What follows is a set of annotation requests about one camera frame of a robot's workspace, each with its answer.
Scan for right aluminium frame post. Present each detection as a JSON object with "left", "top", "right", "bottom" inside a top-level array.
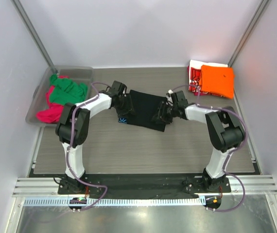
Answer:
[{"left": 228, "top": 0, "right": 271, "bottom": 67}]

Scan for clear plastic bin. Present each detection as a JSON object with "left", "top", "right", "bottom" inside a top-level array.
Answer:
[{"left": 25, "top": 66, "right": 94, "bottom": 128}]

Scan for pink t-shirt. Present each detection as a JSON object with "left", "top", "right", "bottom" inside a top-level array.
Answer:
[{"left": 36, "top": 74, "right": 68, "bottom": 124}]

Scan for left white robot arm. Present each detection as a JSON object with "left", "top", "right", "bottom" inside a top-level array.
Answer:
[{"left": 55, "top": 81, "right": 135, "bottom": 194}]

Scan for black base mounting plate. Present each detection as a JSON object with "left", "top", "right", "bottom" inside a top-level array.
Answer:
[{"left": 58, "top": 173, "right": 231, "bottom": 196}]

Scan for orange folded t-shirt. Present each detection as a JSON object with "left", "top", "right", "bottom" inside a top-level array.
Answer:
[{"left": 199, "top": 65, "right": 235, "bottom": 99}]

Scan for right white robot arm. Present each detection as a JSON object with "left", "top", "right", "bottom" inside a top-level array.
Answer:
[{"left": 152, "top": 90, "right": 246, "bottom": 192}]

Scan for aluminium extrusion rail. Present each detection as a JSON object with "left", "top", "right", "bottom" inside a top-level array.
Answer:
[{"left": 13, "top": 175, "right": 277, "bottom": 197}]

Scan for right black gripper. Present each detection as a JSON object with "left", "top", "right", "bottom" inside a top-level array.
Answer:
[{"left": 152, "top": 101, "right": 179, "bottom": 125}]

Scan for left aluminium frame post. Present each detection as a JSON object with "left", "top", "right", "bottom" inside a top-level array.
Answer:
[{"left": 11, "top": 0, "right": 58, "bottom": 73}]

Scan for aluminium frame post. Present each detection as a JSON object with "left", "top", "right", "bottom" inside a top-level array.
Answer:
[
  {"left": 228, "top": 0, "right": 271, "bottom": 67},
  {"left": 11, "top": 0, "right": 58, "bottom": 73}
]

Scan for slotted white cable duct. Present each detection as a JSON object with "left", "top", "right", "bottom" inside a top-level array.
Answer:
[{"left": 24, "top": 196, "right": 206, "bottom": 207}]

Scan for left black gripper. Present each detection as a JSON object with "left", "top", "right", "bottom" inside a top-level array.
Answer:
[{"left": 113, "top": 95, "right": 135, "bottom": 118}]

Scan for red white folded t-shirt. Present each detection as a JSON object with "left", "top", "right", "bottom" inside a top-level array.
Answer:
[{"left": 187, "top": 60, "right": 228, "bottom": 96}]

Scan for green t-shirt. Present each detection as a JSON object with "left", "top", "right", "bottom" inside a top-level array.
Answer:
[{"left": 49, "top": 74, "right": 88, "bottom": 105}]

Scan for black t-shirt blue logo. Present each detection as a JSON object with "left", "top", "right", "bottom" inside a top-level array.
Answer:
[{"left": 116, "top": 90, "right": 167, "bottom": 132}]

